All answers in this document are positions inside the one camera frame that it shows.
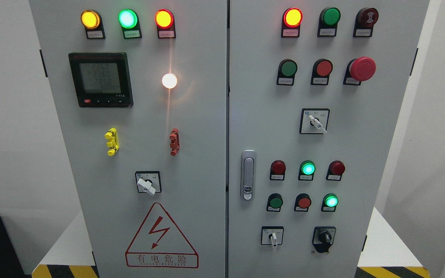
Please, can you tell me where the black rotary knob switch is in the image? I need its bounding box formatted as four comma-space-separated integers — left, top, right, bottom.
311, 226, 336, 253

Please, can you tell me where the dark red buzzer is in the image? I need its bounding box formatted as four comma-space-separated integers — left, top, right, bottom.
353, 7, 379, 37

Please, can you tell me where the white platform with hazard stripes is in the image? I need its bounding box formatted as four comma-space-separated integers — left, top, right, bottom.
32, 209, 430, 278

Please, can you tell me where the white lit indicator light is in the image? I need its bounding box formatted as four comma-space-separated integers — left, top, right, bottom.
162, 73, 178, 89

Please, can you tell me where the green indicator light top left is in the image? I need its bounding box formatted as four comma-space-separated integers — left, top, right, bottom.
118, 9, 143, 39

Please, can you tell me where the green lit indicator middle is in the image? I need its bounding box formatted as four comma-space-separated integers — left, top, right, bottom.
298, 160, 316, 181

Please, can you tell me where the red push button upper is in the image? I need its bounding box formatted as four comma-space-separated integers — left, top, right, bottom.
311, 59, 333, 86

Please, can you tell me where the green lit button lower right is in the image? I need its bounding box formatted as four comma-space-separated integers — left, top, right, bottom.
321, 193, 339, 212

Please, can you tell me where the red push button lower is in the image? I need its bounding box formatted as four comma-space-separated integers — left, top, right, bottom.
294, 193, 311, 212

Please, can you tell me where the dark red indicator right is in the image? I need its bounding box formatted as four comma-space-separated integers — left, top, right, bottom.
326, 160, 345, 181

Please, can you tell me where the dark red indicator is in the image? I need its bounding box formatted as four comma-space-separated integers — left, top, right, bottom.
326, 160, 345, 181
270, 160, 286, 181

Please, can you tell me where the dark red indicator left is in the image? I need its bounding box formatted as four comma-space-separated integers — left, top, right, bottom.
270, 160, 286, 181

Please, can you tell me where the yellow terminal connector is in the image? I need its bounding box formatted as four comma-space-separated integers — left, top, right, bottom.
104, 128, 120, 156

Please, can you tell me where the green push button lower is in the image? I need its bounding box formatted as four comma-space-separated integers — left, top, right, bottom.
266, 193, 283, 212

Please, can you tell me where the white selector switch upper right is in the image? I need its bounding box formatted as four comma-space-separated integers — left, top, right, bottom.
299, 108, 330, 134

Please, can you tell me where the red emergency stop mushroom button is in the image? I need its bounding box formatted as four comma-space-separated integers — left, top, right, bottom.
343, 56, 376, 86

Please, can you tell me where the red push button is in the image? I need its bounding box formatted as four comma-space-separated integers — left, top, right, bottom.
311, 59, 333, 86
294, 193, 311, 212

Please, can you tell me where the black digital power meter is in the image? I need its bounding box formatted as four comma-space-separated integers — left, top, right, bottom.
68, 52, 134, 108

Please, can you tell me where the red indicator light left door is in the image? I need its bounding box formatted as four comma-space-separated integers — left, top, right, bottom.
154, 9, 176, 39

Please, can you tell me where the red terminal connector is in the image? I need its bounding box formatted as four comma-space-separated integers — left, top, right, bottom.
168, 128, 180, 156

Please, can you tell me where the red electrical hazard warning sticker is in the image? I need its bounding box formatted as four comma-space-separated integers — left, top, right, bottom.
125, 202, 199, 268

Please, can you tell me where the silver door lock handle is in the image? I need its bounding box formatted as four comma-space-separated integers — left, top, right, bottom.
240, 149, 256, 201

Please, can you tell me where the white selector switch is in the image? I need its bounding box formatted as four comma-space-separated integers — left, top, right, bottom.
261, 226, 284, 252
299, 108, 330, 134

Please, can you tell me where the green unlit indicator top right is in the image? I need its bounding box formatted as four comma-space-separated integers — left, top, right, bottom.
317, 7, 341, 37

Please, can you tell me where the green push button upper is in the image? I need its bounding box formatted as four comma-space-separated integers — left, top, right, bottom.
277, 59, 298, 86

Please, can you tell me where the red lit indicator right door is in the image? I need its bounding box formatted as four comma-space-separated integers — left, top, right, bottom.
281, 7, 303, 37

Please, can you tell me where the green push button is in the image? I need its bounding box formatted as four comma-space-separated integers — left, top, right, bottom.
266, 193, 283, 212
277, 59, 298, 86

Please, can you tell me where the yellow indicator light top left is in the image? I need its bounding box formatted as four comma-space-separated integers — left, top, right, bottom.
81, 10, 105, 39

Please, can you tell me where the white selector switch bottom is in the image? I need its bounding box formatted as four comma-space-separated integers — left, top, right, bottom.
261, 226, 284, 252

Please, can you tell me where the grey electrical control cabinet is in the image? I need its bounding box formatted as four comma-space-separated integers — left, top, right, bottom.
29, 0, 429, 278

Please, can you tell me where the white selector switch left door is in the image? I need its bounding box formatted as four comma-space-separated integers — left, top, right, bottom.
135, 171, 162, 197

